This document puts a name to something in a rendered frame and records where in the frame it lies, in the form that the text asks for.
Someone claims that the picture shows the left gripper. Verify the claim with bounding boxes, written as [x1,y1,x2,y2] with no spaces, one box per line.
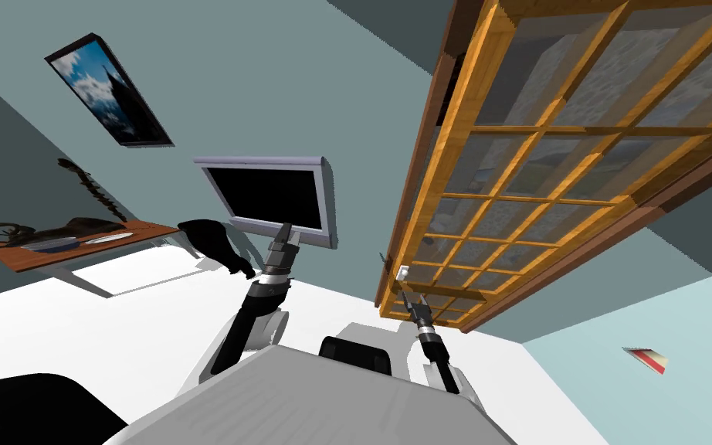
[261,222,301,283]

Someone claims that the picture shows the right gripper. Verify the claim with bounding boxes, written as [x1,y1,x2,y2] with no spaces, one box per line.
[399,290,436,331]

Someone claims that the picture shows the grey flat screen monitor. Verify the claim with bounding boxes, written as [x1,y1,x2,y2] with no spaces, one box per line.
[193,155,338,250]

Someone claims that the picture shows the black rounded object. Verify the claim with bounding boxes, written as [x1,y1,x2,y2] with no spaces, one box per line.
[176,219,258,281]

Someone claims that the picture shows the wooden glazed door leaf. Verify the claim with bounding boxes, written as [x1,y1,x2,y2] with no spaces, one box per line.
[374,0,712,335]

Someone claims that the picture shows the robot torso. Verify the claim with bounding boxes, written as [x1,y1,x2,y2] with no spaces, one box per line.
[103,321,517,445]

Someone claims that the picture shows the red white flat block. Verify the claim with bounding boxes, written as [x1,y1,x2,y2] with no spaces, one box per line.
[621,346,670,376]

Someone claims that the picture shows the sky picture in black frame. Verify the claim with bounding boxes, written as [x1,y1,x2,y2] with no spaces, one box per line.
[43,32,175,149]

